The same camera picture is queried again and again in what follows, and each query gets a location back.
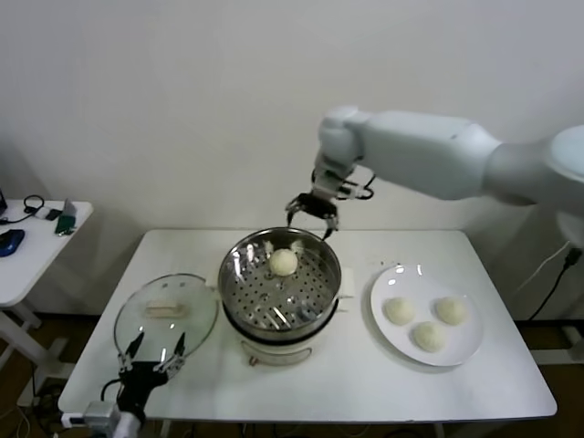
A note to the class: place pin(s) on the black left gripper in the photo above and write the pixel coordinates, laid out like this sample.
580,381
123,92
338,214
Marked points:
139,381

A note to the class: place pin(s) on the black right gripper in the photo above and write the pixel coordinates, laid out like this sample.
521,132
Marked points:
317,204

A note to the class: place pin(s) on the white steamed baozi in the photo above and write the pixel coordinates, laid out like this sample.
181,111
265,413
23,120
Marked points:
400,311
429,336
283,262
451,310

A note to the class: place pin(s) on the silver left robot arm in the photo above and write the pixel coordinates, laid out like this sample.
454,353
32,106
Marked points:
128,426

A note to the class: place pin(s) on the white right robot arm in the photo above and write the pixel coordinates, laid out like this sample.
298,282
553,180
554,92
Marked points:
424,150

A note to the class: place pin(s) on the stainless steel steamer basket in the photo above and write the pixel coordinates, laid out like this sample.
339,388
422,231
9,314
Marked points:
315,292

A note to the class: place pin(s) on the cream electric cooking pot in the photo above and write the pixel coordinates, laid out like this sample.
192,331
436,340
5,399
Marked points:
274,353

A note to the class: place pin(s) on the white side table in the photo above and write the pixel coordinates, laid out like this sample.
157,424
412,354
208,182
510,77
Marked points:
32,269

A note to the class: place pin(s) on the dark green flat object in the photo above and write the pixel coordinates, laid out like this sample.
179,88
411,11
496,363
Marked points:
65,225

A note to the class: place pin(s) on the small black device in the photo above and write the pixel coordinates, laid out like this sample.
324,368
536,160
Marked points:
53,214

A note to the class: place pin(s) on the blue computer mouse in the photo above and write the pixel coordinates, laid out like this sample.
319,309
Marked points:
10,242

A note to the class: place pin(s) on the white round plate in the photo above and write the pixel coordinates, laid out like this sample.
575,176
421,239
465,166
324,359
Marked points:
456,347

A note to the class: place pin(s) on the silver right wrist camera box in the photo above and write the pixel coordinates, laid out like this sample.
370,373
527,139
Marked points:
351,190

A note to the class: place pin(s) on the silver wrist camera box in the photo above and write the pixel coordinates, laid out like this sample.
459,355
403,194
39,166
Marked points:
351,190
98,412

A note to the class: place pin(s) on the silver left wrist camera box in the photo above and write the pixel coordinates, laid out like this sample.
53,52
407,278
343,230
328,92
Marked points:
98,412

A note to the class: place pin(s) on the white floor stand frame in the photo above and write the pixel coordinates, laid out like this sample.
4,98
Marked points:
556,357

